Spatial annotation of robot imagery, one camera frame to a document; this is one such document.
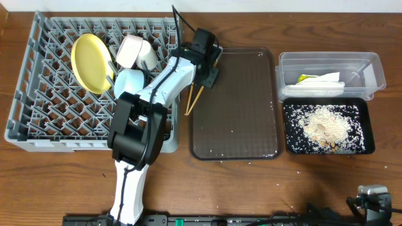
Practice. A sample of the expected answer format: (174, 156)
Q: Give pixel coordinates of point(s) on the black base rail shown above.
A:
(163, 220)

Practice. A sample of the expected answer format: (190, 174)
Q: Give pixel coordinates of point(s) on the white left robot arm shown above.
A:
(138, 126)

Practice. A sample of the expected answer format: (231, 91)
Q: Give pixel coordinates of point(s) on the light blue bowl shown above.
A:
(129, 80)

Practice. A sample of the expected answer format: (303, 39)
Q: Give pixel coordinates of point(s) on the wooden chopstick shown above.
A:
(196, 98)
(189, 102)

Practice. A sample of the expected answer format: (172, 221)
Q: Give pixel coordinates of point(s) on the clear plastic waste bin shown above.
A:
(362, 72)

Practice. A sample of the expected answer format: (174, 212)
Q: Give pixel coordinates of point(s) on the dark brown serving tray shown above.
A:
(238, 119)

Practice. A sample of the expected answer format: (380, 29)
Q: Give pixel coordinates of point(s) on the yellow green wrapper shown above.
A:
(304, 77)

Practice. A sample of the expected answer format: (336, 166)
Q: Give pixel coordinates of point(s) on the yellow plate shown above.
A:
(90, 63)

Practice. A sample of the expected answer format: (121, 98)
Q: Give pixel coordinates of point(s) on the black food waste tray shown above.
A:
(360, 103)

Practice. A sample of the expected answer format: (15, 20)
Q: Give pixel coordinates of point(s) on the white napkin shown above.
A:
(328, 85)

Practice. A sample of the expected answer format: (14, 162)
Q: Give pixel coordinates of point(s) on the white cup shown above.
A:
(147, 58)

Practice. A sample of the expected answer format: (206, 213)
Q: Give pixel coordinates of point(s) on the grey plastic dish rack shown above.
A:
(51, 111)

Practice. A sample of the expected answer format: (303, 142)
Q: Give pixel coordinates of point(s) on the rice and peanut pile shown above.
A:
(323, 129)

